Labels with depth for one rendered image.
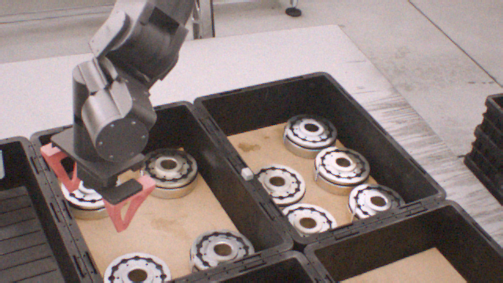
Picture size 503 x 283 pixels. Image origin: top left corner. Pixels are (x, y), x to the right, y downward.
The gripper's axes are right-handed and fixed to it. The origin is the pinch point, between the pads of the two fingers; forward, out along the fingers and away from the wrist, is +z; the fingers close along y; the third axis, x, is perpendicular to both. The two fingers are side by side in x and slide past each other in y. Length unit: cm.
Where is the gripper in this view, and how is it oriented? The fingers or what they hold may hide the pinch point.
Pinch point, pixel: (97, 205)
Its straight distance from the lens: 95.5
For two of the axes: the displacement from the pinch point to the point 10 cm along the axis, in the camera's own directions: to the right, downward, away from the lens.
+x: 6.5, -3.7, 6.6
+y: 7.5, 4.7, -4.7
